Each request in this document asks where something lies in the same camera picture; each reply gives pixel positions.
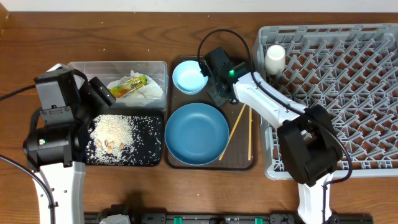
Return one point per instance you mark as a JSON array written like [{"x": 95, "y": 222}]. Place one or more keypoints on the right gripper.
[{"x": 217, "y": 100}]

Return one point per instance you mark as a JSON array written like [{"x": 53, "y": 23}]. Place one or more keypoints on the cream white cup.
[{"x": 275, "y": 59}]

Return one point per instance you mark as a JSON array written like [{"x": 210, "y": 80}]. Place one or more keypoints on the white napkin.
[{"x": 150, "y": 91}]

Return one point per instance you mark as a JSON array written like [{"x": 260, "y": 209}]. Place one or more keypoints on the dark blue plate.
[{"x": 196, "y": 134}]

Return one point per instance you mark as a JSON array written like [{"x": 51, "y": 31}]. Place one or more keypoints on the wooden chopstick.
[
  {"x": 250, "y": 135},
  {"x": 233, "y": 130}
]

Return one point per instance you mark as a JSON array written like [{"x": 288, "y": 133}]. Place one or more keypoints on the yellow green snack wrapper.
[{"x": 128, "y": 86}]

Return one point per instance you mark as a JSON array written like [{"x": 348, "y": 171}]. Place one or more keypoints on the white rice leftovers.
[{"x": 115, "y": 137}]

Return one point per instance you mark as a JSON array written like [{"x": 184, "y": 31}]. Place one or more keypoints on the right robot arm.
[{"x": 306, "y": 138}]

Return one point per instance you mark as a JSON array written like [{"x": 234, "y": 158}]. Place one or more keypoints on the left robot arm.
[{"x": 58, "y": 137}]

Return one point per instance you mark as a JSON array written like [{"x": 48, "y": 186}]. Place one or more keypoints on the clear plastic waste bin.
[{"x": 109, "y": 71}]

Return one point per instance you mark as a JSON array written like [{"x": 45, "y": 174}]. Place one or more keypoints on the black waste tray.
[{"x": 149, "y": 140}]

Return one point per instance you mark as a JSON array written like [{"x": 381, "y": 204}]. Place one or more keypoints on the grey dishwasher rack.
[{"x": 350, "y": 70}]

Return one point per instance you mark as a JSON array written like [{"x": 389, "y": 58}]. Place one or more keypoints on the light blue bowl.
[{"x": 187, "y": 77}]

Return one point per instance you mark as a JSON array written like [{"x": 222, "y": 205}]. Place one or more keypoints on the dark brown serving tray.
[{"x": 236, "y": 155}]

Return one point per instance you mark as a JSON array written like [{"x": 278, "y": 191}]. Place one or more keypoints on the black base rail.
[{"x": 161, "y": 216}]

